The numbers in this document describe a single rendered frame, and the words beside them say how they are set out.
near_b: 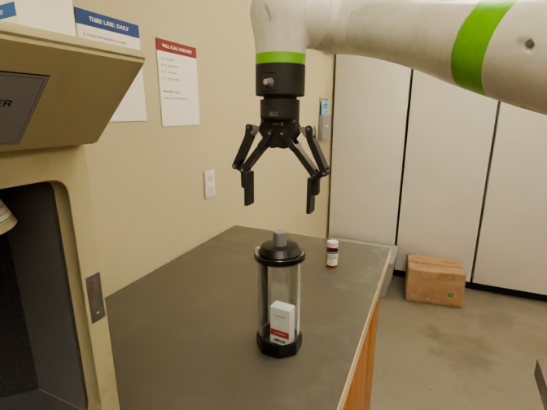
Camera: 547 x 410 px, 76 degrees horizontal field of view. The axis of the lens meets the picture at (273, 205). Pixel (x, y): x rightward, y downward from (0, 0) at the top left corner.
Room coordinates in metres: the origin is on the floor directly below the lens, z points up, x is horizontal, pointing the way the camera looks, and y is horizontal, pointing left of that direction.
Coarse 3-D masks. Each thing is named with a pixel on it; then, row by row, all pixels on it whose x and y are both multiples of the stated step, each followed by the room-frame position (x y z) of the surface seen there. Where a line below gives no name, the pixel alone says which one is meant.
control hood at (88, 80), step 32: (0, 32) 0.27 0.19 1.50; (32, 32) 0.29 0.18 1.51; (0, 64) 0.28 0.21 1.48; (32, 64) 0.30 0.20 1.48; (64, 64) 0.33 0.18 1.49; (96, 64) 0.35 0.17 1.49; (128, 64) 0.38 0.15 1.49; (64, 96) 0.35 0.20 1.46; (96, 96) 0.38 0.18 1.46; (32, 128) 0.35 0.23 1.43; (64, 128) 0.38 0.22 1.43; (96, 128) 0.42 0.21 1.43
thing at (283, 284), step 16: (256, 256) 0.66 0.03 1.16; (272, 272) 0.64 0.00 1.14; (288, 272) 0.65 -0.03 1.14; (272, 288) 0.64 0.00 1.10; (288, 288) 0.65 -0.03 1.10; (272, 304) 0.64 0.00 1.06; (288, 304) 0.65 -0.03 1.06; (272, 320) 0.64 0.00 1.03; (288, 320) 0.65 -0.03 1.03; (272, 336) 0.64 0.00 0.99; (288, 336) 0.65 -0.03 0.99
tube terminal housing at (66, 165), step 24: (0, 168) 0.36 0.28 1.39; (24, 168) 0.38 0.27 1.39; (48, 168) 0.40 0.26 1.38; (72, 168) 0.43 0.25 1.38; (72, 192) 0.43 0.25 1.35; (72, 216) 0.42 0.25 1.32; (72, 240) 0.44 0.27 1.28; (96, 240) 0.45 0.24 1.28; (72, 264) 0.44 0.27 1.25; (96, 264) 0.44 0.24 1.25; (72, 288) 0.44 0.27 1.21; (96, 336) 0.43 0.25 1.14; (96, 360) 0.42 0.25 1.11; (96, 384) 0.45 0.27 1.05; (96, 408) 0.44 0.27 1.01
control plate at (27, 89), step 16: (0, 80) 0.29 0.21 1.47; (16, 80) 0.30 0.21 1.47; (32, 80) 0.31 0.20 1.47; (0, 96) 0.30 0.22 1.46; (16, 96) 0.31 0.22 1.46; (32, 96) 0.32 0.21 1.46; (0, 112) 0.31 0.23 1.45; (16, 112) 0.32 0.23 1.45; (32, 112) 0.33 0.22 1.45; (0, 128) 0.32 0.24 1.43; (16, 128) 0.33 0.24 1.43; (0, 144) 0.33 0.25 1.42; (16, 144) 0.34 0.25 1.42
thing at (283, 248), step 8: (280, 232) 0.68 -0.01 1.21; (272, 240) 0.71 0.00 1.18; (280, 240) 0.67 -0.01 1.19; (288, 240) 0.71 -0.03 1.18; (264, 248) 0.67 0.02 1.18; (272, 248) 0.67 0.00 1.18; (280, 248) 0.67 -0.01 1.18; (288, 248) 0.67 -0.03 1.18; (296, 248) 0.67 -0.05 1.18; (264, 256) 0.66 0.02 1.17; (272, 256) 0.65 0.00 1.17; (280, 256) 0.65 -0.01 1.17; (288, 256) 0.65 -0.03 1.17
